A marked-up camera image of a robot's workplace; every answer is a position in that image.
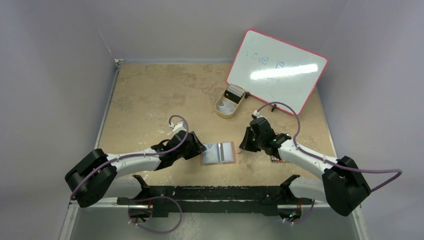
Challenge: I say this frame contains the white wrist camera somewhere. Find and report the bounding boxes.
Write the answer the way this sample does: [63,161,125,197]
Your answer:
[169,120,187,134]
[251,110,265,120]

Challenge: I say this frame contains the pink leather card holder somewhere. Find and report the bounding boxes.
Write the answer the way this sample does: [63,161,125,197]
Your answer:
[200,141,242,166]

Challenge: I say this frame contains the stack of credit cards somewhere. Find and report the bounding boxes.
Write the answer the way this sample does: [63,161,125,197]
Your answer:
[224,84,246,104]

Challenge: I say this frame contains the VIP card lying in tray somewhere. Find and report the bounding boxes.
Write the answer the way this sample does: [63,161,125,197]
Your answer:
[217,100,237,115]

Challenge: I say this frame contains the beige oval tray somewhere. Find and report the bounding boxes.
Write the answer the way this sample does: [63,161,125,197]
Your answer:
[214,89,246,119]

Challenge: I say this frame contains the marker pen pack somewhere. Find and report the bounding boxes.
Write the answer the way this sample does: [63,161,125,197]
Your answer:
[270,156,288,164]

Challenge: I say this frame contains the white VIP credit card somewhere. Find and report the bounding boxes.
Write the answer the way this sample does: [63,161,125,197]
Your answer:
[202,144,219,165]

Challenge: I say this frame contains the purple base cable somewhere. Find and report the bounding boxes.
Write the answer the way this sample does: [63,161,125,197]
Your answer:
[282,198,316,226]
[127,194,185,235]

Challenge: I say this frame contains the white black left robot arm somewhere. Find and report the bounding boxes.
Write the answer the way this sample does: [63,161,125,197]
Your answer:
[64,130,207,208]

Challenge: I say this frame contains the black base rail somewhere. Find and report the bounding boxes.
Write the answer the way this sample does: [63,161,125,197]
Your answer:
[117,185,312,218]

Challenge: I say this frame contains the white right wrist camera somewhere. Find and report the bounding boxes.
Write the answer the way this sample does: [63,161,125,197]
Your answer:
[251,110,265,120]

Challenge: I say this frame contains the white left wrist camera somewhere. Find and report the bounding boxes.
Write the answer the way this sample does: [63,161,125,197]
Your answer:
[169,120,187,134]

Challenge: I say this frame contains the pink framed whiteboard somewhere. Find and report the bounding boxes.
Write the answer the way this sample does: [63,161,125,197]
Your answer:
[226,29,328,115]

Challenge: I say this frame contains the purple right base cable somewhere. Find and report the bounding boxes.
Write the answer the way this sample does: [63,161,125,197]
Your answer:
[282,198,316,226]

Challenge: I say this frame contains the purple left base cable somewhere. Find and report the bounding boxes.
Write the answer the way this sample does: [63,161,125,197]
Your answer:
[127,194,185,235]

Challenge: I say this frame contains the aluminium table frame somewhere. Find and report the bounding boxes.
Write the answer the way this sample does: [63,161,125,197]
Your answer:
[64,61,372,229]

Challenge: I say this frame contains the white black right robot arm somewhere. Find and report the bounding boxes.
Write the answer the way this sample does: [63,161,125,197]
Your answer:
[239,116,371,217]

